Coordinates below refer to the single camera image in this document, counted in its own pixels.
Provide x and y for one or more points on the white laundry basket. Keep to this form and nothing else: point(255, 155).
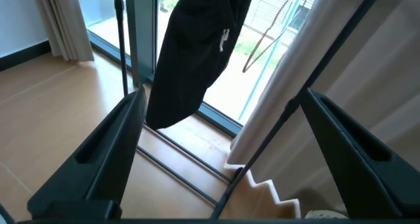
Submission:
point(325, 214)

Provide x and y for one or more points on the pink clothes hanger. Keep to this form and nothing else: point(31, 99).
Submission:
point(262, 41)

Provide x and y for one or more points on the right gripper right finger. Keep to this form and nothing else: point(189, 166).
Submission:
point(354, 158)

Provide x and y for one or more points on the beige curtain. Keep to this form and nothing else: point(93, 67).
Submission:
point(65, 27)
point(361, 69)

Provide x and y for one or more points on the black shorts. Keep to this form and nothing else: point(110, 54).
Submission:
point(190, 53)

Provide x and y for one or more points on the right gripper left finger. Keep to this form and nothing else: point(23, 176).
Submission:
point(108, 161)

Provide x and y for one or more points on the black clothes rack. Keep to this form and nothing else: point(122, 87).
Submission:
point(328, 59)

